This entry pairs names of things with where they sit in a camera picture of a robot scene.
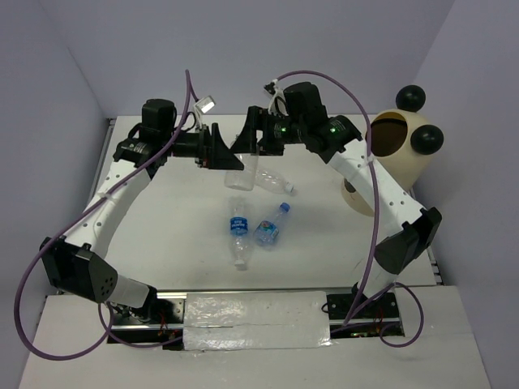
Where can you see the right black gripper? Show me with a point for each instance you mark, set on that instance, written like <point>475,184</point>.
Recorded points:
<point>257,118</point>

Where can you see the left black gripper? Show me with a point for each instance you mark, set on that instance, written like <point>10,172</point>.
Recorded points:
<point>226,160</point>

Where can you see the clear jar silver lid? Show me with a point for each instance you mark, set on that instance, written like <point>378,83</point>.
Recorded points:
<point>243,180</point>

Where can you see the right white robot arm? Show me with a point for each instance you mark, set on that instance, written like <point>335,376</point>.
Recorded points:
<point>403,227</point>

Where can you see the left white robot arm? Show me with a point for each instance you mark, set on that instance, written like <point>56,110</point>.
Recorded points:
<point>75,261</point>

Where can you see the beige cat bin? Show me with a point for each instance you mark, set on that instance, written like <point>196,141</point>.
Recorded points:
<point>403,140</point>

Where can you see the clear bottle white cap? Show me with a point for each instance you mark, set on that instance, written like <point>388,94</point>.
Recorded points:
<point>273,181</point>

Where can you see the blue label crushed bottle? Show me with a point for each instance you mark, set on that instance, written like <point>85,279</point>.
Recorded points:
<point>240,244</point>

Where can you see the small bottle blue cap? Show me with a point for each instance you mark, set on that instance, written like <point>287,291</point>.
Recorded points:
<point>269,229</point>

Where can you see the silver foil base cover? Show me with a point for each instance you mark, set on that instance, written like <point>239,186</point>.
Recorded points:
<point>241,321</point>

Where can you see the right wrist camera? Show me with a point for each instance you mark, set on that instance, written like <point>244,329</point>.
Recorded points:
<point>277,103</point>

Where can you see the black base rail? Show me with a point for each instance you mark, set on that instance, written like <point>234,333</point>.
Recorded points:
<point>381,317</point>

